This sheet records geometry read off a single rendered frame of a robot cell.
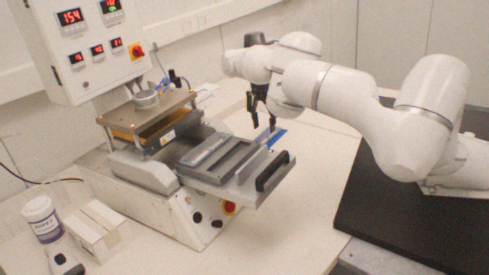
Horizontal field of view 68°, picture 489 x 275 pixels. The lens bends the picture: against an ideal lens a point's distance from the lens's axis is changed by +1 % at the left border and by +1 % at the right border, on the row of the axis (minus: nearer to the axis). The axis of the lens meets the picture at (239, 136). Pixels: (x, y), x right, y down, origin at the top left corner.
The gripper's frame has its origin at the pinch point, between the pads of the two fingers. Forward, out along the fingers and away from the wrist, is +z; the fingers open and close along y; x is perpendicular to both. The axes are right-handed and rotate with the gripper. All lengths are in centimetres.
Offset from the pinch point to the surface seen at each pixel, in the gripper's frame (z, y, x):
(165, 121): -23, -5, -45
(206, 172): -17, 18, -54
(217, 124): -17.1, 3.7, -31.7
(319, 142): 7.9, 21.7, 7.5
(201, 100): -2.0, -38.9, 4.6
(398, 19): 11, -4, 207
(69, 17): -57, -23, -54
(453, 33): 19, 38, 202
